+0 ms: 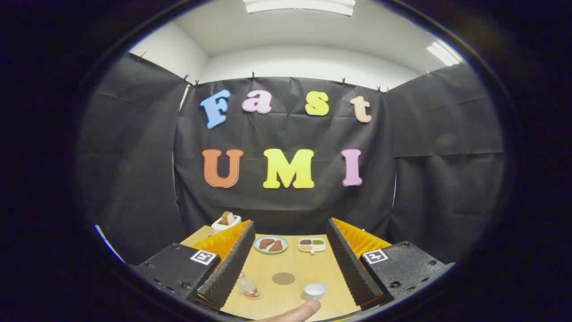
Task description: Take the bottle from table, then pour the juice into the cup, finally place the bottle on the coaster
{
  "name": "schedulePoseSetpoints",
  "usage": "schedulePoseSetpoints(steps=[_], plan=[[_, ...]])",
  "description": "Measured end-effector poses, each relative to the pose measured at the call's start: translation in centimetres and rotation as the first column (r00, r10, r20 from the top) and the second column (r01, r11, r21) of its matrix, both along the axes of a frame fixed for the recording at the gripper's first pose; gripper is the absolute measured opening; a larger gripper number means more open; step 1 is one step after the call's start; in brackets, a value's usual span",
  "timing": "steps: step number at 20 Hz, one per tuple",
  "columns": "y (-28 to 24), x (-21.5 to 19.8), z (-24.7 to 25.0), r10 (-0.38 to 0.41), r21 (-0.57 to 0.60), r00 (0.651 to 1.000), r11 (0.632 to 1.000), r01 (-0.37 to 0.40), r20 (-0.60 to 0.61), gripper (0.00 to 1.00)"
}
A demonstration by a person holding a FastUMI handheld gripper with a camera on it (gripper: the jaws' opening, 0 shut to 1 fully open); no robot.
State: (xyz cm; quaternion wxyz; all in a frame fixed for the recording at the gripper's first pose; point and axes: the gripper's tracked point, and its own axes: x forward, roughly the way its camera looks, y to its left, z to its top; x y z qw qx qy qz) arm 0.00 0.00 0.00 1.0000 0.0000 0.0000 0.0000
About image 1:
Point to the wooden table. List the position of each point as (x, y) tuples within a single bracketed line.
[(292, 264)]

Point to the small ceiling light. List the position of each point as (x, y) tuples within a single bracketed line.
[(442, 53)]

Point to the white toaster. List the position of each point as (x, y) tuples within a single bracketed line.
[(223, 225)]

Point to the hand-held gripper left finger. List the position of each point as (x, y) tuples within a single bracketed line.
[(230, 268)]

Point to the brown meat piece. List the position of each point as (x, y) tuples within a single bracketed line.
[(276, 246), (266, 243)]

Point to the round brown coaster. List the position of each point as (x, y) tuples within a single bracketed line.
[(283, 278)]

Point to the clear plastic juice bottle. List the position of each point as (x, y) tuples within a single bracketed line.
[(248, 287)]

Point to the white divided condiment dish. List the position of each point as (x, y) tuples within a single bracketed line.
[(312, 244)]

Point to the pale green plate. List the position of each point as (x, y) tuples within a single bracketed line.
[(271, 251)]

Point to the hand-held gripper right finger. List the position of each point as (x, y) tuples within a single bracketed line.
[(351, 268)]

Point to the long ceiling light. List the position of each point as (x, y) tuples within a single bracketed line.
[(299, 5)]

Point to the toast slice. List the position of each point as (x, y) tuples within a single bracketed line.
[(227, 218)]

